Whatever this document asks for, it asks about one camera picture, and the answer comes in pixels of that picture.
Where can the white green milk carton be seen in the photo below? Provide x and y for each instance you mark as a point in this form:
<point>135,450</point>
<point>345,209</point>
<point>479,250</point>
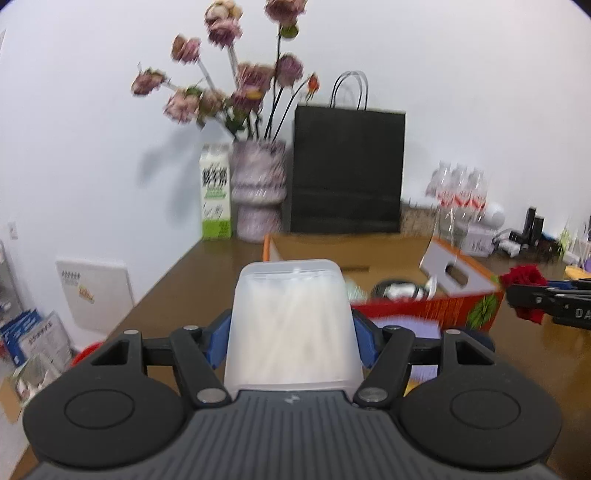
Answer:
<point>216,194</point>

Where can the red cardboard box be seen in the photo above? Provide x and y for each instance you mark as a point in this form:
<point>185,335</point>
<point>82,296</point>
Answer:
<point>438,310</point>

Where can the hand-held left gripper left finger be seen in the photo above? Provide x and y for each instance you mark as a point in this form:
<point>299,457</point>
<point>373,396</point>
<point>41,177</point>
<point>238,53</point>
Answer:
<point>219,339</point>

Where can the translucent plastic swab box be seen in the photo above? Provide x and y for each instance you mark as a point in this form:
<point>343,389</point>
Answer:
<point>291,323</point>

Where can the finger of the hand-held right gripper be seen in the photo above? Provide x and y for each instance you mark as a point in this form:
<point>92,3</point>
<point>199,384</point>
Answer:
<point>531,295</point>
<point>575,285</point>

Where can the dried pink flower bouquet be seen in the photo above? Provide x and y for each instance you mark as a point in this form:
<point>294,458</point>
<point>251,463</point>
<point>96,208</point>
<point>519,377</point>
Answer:
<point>249,78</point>

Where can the black upright device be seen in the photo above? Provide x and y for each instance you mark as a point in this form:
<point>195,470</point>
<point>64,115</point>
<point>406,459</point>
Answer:
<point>534,226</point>

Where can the white round speaker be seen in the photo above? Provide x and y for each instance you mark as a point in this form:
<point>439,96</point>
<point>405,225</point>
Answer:
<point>494,214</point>

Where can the red rose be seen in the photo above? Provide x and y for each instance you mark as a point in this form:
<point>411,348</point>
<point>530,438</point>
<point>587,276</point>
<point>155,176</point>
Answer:
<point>524,276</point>

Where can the pile of blue booklets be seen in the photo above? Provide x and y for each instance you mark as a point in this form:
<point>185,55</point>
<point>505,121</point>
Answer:
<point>32,337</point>

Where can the wooden desktop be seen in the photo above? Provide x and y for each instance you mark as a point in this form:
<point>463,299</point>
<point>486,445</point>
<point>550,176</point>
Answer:
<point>194,277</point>

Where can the clear container of pellets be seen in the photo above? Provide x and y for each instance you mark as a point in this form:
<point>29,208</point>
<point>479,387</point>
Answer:
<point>418,219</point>

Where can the white tissue box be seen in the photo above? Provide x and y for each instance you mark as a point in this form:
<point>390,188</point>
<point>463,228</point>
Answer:
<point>479,242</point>

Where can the purple marbled vase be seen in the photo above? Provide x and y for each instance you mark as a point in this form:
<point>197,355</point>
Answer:
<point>256,194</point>

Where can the white wall panel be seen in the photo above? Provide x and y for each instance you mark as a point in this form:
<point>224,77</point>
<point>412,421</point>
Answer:
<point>92,295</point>

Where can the white charger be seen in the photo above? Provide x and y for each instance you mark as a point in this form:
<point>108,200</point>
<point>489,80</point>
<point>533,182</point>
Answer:
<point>509,246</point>

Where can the black paper bag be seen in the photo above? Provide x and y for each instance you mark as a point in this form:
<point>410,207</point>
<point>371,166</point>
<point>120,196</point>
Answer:
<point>346,170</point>

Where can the purple white gift bag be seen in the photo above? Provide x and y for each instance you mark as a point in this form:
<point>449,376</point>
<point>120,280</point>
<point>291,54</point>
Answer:
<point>579,247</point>

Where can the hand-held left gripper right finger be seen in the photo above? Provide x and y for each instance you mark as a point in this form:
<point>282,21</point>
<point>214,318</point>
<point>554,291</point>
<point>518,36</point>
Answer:
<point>365,341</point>

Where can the white wall outlet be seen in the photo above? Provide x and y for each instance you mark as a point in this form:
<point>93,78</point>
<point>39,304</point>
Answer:
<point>13,230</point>

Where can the clear glass cup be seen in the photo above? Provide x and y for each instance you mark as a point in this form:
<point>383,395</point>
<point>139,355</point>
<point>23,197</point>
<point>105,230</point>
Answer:
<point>449,228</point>

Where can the red plastic object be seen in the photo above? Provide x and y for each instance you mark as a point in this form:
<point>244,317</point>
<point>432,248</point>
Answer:
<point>88,353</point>

